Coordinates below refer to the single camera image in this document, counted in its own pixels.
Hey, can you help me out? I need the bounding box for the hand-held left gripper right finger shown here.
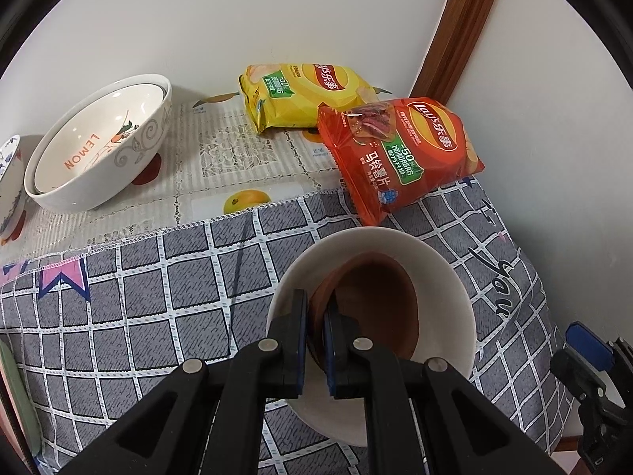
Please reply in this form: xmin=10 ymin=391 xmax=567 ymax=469
xmin=323 ymin=305 xmax=553 ymax=475

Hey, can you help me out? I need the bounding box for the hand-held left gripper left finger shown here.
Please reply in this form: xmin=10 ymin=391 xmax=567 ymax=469
xmin=54 ymin=288 xmax=310 ymax=475

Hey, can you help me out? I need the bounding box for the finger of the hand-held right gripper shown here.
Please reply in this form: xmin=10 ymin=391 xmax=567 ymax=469
xmin=550 ymin=349 xmax=609 ymax=409
xmin=565 ymin=321 xmax=617 ymax=372

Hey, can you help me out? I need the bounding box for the small brown bowl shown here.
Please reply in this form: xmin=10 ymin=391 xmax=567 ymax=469
xmin=307 ymin=252 xmax=421 ymax=382

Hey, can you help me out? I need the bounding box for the plain white bowl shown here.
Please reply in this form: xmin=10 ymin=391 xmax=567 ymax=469
xmin=266 ymin=226 xmax=477 ymax=449

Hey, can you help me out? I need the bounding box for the grey checkered tablecloth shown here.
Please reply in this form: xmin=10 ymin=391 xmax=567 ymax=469
xmin=0 ymin=175 xmax=577 ymax=475

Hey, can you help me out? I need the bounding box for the red chip bag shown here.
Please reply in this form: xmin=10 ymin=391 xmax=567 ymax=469
xmin=316 ymin=97 xmax=486 ymax=226

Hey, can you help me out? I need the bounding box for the yellow chip bag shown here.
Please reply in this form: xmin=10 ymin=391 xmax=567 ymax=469
xmin=239 ymin=62 xmax=383 ymax=134

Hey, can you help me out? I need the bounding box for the green plate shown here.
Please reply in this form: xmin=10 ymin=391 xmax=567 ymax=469
xmin=0 ymin=341 xmax=43 ymax=461

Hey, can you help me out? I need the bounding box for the white bowl with orange print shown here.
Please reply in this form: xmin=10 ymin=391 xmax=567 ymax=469
xmin=32 ymin=84 xmax=166 ymax=195

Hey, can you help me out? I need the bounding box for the blue patterned white bowl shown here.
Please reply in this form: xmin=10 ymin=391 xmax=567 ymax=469
xmin=0 ymin=133 xmax=28 ymax=238

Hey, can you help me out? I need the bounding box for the brown wooden door frame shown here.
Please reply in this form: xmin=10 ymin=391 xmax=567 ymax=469
xmin=413 ymin=0 xmax=510 ymax=106

